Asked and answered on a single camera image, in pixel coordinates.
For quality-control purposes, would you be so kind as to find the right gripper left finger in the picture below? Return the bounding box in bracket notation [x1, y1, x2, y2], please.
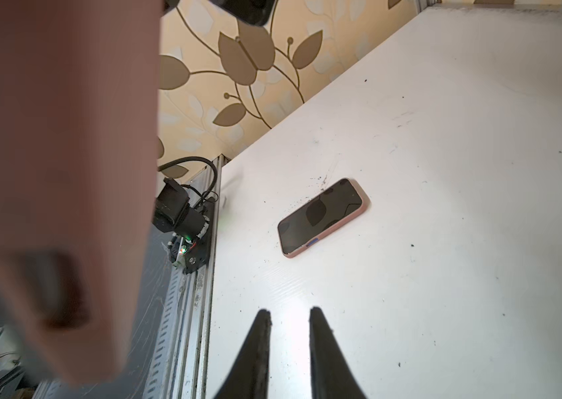
[214, 309, 272, 399]

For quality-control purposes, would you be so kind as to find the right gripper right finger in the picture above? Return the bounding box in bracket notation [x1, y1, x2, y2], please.
[309, 307, 366, 399]

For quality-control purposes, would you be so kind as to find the phone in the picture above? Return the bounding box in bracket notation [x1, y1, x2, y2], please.
[277, 178, 370, 259]
[0, 1, 163, 385]

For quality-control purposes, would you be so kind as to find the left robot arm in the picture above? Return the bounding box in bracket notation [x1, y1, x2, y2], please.
[152, 156, 219, 246]

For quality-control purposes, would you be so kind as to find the aluminium frame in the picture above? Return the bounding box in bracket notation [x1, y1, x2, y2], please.
[31, 154, 227, 399]

